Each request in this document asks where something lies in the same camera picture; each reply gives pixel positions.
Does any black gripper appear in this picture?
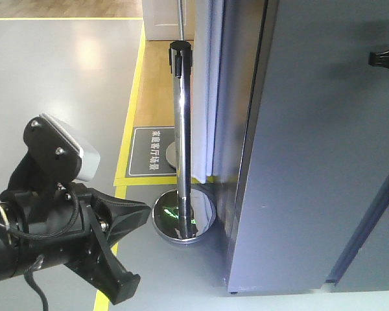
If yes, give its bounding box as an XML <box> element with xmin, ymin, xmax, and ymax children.
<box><xmin>0</xmin><ymin>154</ymin><xmax>150</xmax><ymax>305</ymax></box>

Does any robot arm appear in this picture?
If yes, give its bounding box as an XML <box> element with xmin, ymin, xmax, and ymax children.
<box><xmin>0</xmin><ymin>155</ymin><xmax>150</xmax><ymax>304</ymax></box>

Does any white fridge door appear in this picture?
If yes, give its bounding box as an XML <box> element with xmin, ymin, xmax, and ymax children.
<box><xmin>226</xmin><ymin>1</ymin><xmax>389</xmax><ymax>294</ymax></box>

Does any yellow floor tape line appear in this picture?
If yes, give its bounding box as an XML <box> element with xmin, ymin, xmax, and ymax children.
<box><xmin>93</xmin><ymin>25</ymin><xmax>176</xmax><ymax>310</ymax></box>

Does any dark floor sign sticker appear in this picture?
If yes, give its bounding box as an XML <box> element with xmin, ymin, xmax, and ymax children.
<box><xmin>126</xmin><ymin>126</ymin><xmax>176</xmax><ymax>178</ymax></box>

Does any sign stand pole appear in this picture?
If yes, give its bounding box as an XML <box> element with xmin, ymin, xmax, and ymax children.
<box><xmin>177</xmin><ymin>0</ymin><xmax>185</xmax><ymax>41</ymax></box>

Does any white panelled cabinet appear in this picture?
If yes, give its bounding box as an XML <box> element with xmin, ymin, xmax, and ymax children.
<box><xmin>142</xmin><ymin>0</ymin><xmax>196</xmax><ymax>41</ymax></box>

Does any chrome stanchion post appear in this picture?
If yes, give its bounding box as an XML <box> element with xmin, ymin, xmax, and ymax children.
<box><xmin>152</xmin><ymin>40</ymin><xmax>217</xmax><ymax>245</ymax></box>

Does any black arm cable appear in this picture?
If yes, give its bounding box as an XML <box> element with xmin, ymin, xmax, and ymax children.
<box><xmin>0</xmin><ymin>190</ymin><xmax>82</xmax><ymax>311</ymax></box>

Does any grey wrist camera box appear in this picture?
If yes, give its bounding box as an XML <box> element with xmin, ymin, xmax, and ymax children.
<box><xmin>23</xmin><ymin>113</ymin><xmax>100</xmax><ymax>183</ymax></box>

